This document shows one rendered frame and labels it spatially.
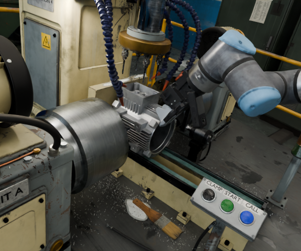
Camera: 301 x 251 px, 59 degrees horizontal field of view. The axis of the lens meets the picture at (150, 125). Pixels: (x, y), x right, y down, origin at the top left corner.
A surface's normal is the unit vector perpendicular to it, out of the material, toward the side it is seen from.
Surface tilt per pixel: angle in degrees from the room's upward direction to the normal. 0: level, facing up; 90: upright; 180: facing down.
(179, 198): 90
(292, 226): 0
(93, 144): 54
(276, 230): 0
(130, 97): 90
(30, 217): 90
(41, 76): 90
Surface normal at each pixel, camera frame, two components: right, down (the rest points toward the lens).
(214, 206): -0.23, -0.49
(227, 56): -0.49, -0.17
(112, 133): 0.74, -0.17
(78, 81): 0.79, 0.41
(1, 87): 0.80, 0.16
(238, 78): -0.69, -0.01
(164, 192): -0.59, 0.29
